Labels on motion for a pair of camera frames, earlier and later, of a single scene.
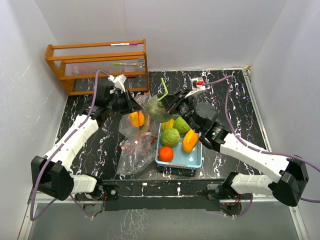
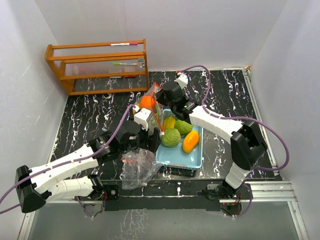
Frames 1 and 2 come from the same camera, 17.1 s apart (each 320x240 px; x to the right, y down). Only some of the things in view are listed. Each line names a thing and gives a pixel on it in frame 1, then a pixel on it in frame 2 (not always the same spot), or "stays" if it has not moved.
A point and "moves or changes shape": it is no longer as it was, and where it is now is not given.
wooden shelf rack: x=80 y=66 stays
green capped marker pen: x=116 y=63 stays
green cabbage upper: x=182 y=127 stays
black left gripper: x=131 y=105 → x=150 y=144
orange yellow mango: x=190 y=141 stays
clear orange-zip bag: x=141 y=141 moves or changes shape
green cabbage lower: x=170 y=137 stays
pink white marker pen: x=125 y=44 stays
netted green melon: x=156 y=109 → x=155 y=121
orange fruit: x=166 y=154 → x=147 y=102
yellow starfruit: x=168 y=124 stays
